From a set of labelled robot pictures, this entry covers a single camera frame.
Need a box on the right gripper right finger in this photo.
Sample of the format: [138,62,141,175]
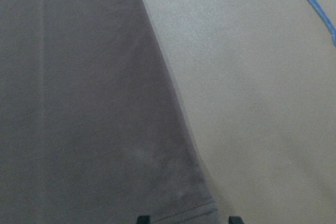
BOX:
[228,216,244,224]

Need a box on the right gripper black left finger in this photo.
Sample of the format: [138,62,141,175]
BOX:
[136,215,150,224]

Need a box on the dark brown t-shirt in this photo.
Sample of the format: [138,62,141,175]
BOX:
[1,0,219,223]

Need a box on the brown paper table cover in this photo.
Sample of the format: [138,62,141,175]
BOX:
[143,0,335,223]

